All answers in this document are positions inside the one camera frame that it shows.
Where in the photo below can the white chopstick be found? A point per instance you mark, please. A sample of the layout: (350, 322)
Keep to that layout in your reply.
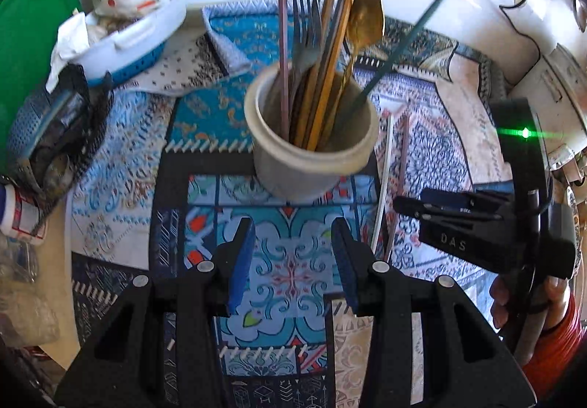
(384, 188)

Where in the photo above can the white bottle with red label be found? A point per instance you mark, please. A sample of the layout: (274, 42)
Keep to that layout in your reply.
(23, 215)

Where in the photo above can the orange chopstick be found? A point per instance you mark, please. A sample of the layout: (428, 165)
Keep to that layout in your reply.
(337, 50)

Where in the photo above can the clear plastic bags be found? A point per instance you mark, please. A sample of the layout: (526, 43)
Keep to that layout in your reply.
(23, 298)

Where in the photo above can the pink chopstick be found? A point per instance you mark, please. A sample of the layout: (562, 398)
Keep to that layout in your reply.
(401, 160)
(283, 22)

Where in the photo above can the patterned tablecloth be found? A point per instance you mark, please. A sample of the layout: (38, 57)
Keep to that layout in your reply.
(284, 261)

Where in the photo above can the gold spoon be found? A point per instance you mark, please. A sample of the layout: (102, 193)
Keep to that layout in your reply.
(367, 18)

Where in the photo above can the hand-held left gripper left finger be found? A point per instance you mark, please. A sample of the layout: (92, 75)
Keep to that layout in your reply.
(243, 270)

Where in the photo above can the dark fork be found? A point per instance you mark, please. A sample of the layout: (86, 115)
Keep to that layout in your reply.
(300, 50)

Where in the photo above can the person's right forearm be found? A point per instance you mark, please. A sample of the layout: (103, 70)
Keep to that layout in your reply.
(559, 353)

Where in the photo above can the dark mesh pouch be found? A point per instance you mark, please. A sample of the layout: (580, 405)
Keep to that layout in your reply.
(50, 123)

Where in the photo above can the green plastic board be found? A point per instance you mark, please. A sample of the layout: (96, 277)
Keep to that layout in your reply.
(32, 45)

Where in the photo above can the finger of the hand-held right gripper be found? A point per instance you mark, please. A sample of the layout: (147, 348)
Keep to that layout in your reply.
(451, 200)
(435, 214)

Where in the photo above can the person's right hand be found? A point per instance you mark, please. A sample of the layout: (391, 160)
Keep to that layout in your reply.
(559, 298)

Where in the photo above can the white appliance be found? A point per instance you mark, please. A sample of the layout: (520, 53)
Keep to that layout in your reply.
(564, 82)

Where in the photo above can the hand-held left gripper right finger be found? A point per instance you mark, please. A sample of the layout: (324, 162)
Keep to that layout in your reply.
(345, 266)

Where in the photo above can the white and blue basket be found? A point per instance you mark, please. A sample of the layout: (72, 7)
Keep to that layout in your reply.
(137, 45)

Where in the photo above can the white tissue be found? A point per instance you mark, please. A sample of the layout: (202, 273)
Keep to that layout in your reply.
(69, 45)

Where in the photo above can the decorated plate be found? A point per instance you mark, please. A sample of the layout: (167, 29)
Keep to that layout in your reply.
(573, 206)

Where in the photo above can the beige cup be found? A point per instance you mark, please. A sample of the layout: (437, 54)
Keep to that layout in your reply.
(298, 174)

